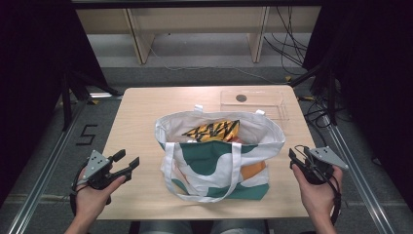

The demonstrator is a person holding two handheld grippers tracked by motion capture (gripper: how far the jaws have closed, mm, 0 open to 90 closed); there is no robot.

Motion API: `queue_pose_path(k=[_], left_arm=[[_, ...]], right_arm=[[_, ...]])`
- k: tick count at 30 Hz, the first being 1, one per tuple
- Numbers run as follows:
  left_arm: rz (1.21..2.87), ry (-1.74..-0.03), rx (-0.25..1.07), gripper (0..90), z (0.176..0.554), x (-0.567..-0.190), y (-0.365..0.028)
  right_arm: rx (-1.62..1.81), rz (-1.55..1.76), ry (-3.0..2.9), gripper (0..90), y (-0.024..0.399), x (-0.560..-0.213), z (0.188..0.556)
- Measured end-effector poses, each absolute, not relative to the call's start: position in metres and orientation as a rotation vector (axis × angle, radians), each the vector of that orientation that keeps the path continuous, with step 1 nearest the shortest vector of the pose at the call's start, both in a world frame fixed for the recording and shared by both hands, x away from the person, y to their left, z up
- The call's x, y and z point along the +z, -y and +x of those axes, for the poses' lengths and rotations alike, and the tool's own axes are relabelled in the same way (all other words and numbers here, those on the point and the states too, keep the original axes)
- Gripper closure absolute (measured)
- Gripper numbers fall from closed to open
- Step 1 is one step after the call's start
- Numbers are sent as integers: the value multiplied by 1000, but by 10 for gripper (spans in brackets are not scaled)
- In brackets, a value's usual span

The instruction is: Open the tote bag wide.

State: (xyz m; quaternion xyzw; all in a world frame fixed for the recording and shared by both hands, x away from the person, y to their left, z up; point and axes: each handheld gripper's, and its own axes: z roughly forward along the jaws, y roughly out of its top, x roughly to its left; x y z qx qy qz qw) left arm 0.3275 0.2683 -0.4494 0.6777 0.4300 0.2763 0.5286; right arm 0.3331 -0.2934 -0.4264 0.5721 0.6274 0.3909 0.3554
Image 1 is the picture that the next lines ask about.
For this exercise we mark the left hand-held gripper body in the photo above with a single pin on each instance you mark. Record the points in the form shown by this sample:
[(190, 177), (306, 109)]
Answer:
[(97, 165)]

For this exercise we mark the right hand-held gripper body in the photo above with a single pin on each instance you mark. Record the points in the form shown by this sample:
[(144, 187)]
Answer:
[(319, 170)]

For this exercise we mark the clear acrylic box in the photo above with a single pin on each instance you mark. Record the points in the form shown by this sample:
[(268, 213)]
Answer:
[(259, 105)]

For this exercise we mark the white green orange tote bag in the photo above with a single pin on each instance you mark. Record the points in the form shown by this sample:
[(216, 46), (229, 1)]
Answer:
[(207, 162)]

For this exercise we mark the yellow black chip bag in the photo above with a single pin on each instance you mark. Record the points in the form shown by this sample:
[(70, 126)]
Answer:
[(214, 130)]

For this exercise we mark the person's right hand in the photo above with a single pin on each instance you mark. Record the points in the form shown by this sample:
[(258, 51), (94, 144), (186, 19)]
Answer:
[(319, 200)]

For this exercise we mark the person's left hand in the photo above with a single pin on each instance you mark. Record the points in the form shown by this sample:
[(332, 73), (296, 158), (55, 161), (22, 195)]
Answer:
[(91, 203)]

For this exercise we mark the person's left leg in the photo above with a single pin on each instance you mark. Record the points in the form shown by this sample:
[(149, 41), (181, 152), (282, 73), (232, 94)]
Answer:
[(165, 227)]

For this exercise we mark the person's leg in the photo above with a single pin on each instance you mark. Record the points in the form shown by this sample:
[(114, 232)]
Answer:
[(240, 227), (165, 227)]

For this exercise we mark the grey round disc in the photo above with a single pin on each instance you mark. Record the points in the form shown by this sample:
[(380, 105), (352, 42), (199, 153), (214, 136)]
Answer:
[(241, 98)]

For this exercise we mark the person's right leg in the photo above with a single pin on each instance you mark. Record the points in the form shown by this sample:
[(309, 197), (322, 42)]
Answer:
[(240, 227)]

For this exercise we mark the black curtain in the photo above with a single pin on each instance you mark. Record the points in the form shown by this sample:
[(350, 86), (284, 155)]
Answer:
[(373, 65), (32, 65)]

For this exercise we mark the beige wooden desk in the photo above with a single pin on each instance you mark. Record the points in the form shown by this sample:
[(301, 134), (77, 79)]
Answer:
[(195, 19)]

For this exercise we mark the metal floor rail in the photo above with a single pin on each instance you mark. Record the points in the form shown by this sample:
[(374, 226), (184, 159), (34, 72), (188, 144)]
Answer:
[(42, 182), (360, 182)]

